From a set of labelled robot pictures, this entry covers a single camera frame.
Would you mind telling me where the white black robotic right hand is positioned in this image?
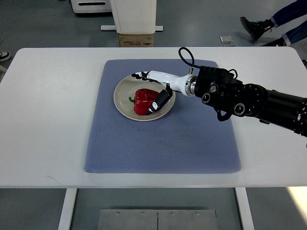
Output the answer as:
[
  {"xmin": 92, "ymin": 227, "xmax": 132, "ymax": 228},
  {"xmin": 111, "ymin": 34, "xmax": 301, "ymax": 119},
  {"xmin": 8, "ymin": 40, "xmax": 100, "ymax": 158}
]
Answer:
[{"xmin": 131, "ymin": 70, "xmax": 196, "ymax": 115}]

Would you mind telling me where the red bell pepper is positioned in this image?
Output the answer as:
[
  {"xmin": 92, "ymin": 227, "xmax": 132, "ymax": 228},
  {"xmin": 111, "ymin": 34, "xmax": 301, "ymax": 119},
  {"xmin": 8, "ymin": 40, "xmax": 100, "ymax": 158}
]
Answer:
[{"xmin": 129, "ymin": 88, "xmax": 159, "ymax": 115}]

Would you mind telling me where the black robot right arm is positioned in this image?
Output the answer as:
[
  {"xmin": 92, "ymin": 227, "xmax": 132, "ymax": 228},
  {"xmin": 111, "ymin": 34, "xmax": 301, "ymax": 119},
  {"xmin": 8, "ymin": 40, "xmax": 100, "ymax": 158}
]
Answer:
[{"xmin": 186, "ymin": 60, "xmax": 307, "ymax": 136}]

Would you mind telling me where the cream round plate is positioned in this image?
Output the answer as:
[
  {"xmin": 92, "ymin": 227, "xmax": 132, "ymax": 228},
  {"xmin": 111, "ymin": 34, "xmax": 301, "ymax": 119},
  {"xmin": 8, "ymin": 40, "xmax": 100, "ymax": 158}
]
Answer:
[{"xmin": 114, "ymin": 75, "xmax": 176, "ymax": 122}]

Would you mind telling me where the small grey floor plate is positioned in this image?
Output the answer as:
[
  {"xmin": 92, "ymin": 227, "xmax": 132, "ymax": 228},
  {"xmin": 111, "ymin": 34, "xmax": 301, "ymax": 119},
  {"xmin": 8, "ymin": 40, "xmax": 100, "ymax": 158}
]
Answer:
[{"xmin": 220, "ymin": 35, "xmax": 233, "ymax": 44}]

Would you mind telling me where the metal floor plate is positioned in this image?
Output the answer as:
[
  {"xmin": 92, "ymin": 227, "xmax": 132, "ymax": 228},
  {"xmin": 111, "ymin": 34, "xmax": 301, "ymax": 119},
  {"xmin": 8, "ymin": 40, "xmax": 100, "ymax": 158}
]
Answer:
[{"xmin": 98, "ymin": 209, "xmax": 218, "ymax": 230}]

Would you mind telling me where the blue quilted mat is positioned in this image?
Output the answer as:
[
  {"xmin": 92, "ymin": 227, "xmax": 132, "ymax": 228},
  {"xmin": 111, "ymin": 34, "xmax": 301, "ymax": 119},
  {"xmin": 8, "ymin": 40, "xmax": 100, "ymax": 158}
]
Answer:
[{"xmin": 84, "ymin": 59, "xmax": 241, "ymax": 174}]

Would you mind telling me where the cardboard box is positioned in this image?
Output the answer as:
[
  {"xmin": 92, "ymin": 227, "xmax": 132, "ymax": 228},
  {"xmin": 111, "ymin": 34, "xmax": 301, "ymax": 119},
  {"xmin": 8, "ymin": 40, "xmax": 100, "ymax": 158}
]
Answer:
[{"xmin": 118, "ymin": 34, "xmax": 154, "ymax": 47}]

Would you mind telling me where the white table base bar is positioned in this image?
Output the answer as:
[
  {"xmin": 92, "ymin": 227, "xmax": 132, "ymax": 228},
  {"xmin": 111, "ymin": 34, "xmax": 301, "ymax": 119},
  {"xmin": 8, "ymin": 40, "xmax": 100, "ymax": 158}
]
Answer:
[{"xmin": 100, "ymin": 25, "xmax": 164, "ymax": 32}]

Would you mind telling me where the seated person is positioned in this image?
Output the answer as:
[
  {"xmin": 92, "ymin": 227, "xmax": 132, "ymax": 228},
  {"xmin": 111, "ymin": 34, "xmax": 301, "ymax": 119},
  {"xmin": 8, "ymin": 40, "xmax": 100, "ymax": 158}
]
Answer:
[{"xmin": 240, "ymin": 0, "xmax": 307, "ymax": 47}]

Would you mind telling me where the white cabinet with slot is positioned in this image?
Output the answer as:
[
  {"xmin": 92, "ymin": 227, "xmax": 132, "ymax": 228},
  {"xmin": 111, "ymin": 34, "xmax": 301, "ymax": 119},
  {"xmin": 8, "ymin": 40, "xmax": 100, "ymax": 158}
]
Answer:
[{"xmin": 70, "ymin": 0, "xmax": 112, "ymax": 13}]

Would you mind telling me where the right white table leg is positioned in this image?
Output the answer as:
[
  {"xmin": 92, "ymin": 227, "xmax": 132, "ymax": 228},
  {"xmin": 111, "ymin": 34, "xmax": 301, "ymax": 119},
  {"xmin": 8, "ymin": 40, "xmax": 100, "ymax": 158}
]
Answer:
[{"xmin": 235, "ymin": 187, "xmax": 255, "ymax": 230}]

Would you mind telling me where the white table leg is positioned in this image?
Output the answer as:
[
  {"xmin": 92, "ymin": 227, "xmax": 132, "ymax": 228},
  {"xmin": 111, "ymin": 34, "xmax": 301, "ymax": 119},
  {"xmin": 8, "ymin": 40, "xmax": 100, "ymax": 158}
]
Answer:
[
  {"xmin": 235, "ymin": 187, "xmax": 255, "ymax": 230},
  {"xmin": 58, "ymin": 188, "xmax": 77, "ymax": 230}
]

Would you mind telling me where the left white table leg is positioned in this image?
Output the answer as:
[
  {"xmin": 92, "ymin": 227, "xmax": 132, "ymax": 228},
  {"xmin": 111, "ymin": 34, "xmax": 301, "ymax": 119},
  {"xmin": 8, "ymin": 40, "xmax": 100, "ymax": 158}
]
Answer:
[{"xmin": 58, "ymin": 188, "xmax": 77, "ymax": 230}]

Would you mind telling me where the white pedestal column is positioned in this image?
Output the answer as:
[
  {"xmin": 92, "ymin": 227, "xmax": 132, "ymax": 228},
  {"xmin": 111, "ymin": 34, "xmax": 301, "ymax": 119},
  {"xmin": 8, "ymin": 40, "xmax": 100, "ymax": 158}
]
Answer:
[{"xmin": 110, "ymin": 0, "xmax": 157, "ymax": 34}]

